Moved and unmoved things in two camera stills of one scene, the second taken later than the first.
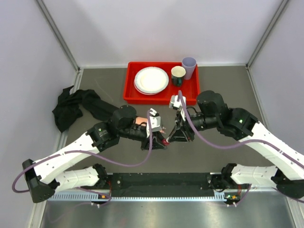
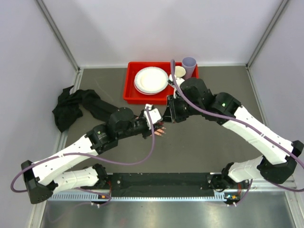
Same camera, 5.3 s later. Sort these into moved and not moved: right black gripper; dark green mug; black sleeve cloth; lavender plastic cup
Moved: right black gripper
Not moved: dark green mug; lavender plastic cup; black sleeve cloth
